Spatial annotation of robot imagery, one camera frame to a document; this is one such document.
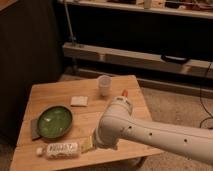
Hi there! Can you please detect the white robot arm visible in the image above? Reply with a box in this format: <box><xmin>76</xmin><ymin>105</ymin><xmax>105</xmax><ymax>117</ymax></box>
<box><xmin>93</xmin><ymin>96</ymin><xmax>213</xmax><ymax>165</ymax></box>

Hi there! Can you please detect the orange carrot toy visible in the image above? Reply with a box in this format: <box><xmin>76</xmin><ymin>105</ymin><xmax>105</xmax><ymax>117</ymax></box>
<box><xmin>122</xmin><ymin>90</ymin><xmax>128</xmax><ymax>97</ymax></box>

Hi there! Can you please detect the white square sponge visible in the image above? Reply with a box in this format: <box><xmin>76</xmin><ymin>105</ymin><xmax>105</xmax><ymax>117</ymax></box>
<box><xmin>70</xmin><ymin>96</ymin><xmax>88</xmax><ymax>107</ymax></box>

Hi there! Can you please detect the metal stand pole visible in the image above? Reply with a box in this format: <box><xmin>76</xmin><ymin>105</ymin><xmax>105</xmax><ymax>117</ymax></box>
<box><xmin>63</xmin><ymin>0</ymin><xmax>77</xmax><ymax>46</ymax></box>

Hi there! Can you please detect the small yellow block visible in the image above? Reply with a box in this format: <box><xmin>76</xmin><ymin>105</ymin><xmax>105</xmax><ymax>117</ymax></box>
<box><xmin>81</xmin><ymin>136</ymin><xmax>94</xmax><ymax>153</ymax></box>

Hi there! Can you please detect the wooden table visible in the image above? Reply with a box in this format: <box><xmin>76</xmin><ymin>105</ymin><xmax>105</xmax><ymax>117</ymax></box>
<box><xmin>10</xmin><ymin>79</ymin><xmax>161</xmax><ymax>171</ymax></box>

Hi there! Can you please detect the green round plate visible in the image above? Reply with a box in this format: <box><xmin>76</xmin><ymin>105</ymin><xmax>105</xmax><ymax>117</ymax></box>
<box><xmin>37</xmin><ymin>106</ymin><xmax>73</xmax><ymax>139</ymax></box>

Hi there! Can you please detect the black device on shelf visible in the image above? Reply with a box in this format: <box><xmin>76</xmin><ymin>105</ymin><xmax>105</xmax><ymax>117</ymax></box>
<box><xmin>161</xmin><ymin>55</ymin><xmax>189</xmax><ymax>64</ymax></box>

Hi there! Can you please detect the lying plastic water bottle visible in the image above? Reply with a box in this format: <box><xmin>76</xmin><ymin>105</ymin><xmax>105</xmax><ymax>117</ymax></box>
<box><xmin>36</xmin><ymin>142</ymin><xmax>80</xmax><ymax>159</ymax></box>

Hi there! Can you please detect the long wooden bench shelf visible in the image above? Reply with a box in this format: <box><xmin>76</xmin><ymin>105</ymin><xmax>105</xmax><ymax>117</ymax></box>
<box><xmin>62</xmin><ymin>42</ymin><xmax>213</xmax><ymax>79</ymax></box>

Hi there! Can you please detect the upper wooden shelf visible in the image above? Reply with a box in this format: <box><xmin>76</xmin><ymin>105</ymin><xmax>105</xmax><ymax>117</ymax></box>
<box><xmin>57</xmin><ymin>0</ymin><xmax>213</xmax><ymax>19</ymax></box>

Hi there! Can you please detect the black hanging cable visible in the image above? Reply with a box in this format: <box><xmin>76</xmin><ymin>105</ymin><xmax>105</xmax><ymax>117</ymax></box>
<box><xmin>199</xmin><ymin>61</ymin><xmax>213</xmax><ymax>129</ymax></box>

